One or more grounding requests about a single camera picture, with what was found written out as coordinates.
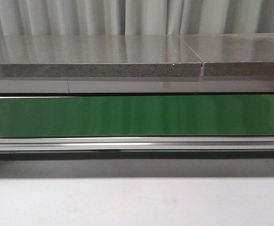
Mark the grey stone slab left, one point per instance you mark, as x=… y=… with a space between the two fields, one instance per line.
x=75 y=56

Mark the green conveyor belt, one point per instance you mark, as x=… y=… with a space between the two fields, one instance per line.
x=137 y=115

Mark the grey stone slab right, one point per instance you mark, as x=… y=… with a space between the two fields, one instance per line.
x=236 y=55

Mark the grey pleated curtain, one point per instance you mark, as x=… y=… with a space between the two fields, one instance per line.
x=135 y=17

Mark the grey stone slab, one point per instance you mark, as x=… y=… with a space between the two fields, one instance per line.
x=236 y=55
x=75 y=56

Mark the aluminium conveyor side rail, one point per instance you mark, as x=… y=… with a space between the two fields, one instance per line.
x=137 y=144

